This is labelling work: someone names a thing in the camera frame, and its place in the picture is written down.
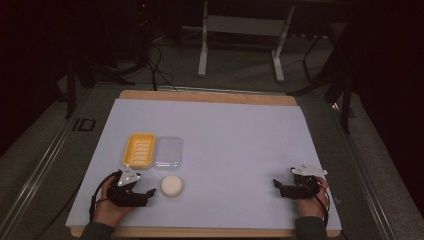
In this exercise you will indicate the round white soap bar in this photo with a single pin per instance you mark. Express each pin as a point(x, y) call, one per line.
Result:
point(172, 186)

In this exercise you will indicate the person's right hand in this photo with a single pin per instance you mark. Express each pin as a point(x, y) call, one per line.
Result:
point(311, 205)

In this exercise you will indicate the metal floor rail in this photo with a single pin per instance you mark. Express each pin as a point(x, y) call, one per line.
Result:
point(363, 173)
point(40, 166)

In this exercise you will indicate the pale table mat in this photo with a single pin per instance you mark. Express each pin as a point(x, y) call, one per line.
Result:
point(233, 143)

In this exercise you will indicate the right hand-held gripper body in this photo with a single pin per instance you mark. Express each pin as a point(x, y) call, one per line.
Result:
point(305, 185)

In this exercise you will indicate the person's left hand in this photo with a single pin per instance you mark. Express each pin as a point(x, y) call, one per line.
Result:
point(110, 210)

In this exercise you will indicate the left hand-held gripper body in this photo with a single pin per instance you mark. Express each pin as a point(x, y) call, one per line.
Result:
point(125, 196)

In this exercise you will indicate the yellow soap dish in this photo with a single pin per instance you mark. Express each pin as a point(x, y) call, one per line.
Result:
point(139, 150)

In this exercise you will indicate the clear plastic container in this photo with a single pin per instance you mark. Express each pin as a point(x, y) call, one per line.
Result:
point(169, 152)

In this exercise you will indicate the white metal stand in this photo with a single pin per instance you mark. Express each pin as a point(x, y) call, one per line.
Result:
point(245, 25)

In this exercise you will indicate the black stand with tall post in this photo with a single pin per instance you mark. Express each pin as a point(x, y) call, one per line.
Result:
point(346, 100)

